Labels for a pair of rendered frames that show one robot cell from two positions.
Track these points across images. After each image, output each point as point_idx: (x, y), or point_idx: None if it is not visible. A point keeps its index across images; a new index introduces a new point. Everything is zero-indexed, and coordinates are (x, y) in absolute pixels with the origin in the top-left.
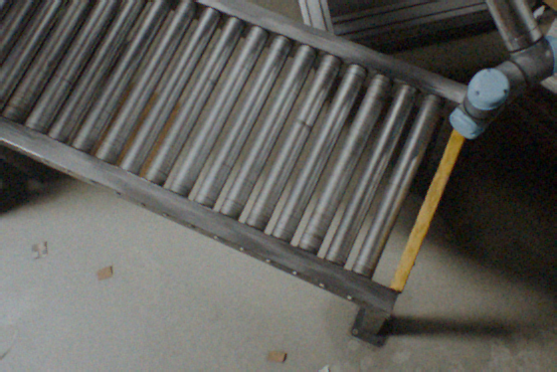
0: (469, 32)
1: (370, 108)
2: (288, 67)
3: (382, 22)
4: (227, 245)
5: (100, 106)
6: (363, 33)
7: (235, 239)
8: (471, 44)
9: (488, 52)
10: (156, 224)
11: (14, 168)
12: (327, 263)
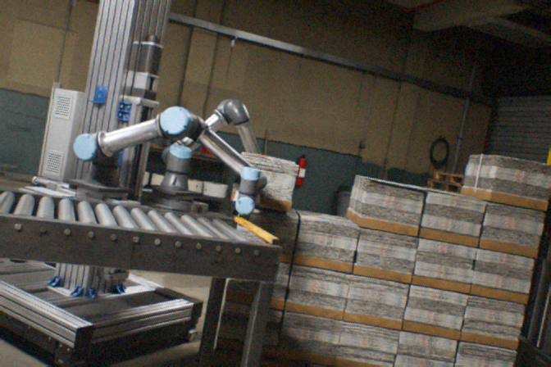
0: (157, 349)
1: (192, 218)
2: None
3: (116, 316)
4: (157, 265)
5: (24, 208)
6: (108, 320)
7: (171, 234)
8: (163, 352)
9: (176, 354)
10: None
11: None
12: (232, 239)
